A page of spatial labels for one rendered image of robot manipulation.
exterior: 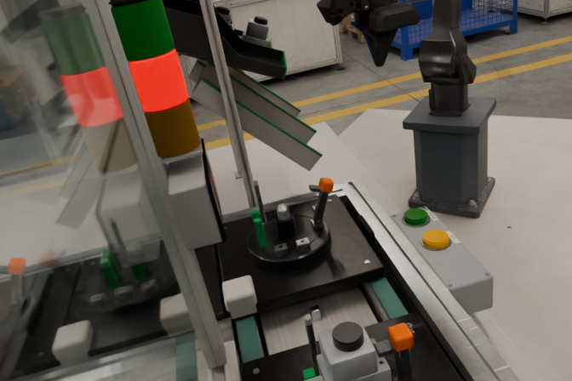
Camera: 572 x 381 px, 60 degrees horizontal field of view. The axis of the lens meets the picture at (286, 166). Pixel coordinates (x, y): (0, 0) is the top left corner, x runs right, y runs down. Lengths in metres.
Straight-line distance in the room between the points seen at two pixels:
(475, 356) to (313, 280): 0.24
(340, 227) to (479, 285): 0.24
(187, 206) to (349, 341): 0.20
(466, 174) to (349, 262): 0.36
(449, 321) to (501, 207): 0.44
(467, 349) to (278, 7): 4.39
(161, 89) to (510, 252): 0.70
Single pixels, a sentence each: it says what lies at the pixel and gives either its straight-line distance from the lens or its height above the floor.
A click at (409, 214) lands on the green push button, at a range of 0.87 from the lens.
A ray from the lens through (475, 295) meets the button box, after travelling 0.77.
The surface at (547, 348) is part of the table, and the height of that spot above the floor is 0.86.
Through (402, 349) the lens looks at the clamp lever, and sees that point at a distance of 0.53.
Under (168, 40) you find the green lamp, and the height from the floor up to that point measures 1.37.
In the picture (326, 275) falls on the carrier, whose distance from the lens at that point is 0.76.
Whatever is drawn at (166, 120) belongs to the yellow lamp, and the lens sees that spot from 0.49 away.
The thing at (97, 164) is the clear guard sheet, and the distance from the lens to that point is 0.32.
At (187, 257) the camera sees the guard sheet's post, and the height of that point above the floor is 1.13.
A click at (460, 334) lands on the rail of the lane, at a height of 0.95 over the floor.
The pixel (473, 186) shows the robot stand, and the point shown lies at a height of 0.92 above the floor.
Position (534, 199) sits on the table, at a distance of 1.13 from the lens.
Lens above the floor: 1.45
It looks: 26 degrees down
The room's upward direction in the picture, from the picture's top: 11 degrees counter-clockwise
